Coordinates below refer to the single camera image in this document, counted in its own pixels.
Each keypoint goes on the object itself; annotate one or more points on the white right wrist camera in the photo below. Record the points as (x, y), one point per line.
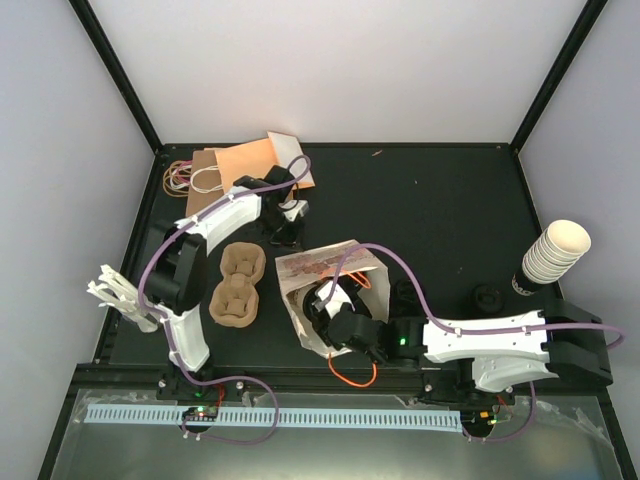
(329, 300)

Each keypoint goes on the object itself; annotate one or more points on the white slotted cable rail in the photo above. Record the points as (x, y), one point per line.
(378, 419)

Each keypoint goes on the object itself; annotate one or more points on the stack of paper cups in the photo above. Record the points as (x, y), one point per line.
(559, 247)

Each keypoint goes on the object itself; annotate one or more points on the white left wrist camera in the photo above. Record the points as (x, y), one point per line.
(294, 209)

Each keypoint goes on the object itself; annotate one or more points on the brown pulp cup carrier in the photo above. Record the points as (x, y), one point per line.
(235, 300)

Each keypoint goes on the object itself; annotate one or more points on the brown kraft paper bag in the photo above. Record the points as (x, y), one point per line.
(197, 180)

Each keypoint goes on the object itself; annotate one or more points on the orange kraft paper bag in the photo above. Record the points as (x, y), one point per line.
(256, 158)

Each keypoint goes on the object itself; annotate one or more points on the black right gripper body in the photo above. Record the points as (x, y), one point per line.
(376, 357)

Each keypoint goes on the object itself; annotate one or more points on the printed white paper bag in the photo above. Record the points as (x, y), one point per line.
(361, 274)

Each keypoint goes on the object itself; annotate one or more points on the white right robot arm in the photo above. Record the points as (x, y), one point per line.
(559, 341)

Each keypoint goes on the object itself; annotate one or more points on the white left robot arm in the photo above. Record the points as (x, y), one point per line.
(173, 283)

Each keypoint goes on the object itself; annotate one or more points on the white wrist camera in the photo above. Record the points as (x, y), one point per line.
(329, 300)
(294, 209)

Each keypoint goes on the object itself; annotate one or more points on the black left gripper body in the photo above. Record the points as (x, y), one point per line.
(278, 232)

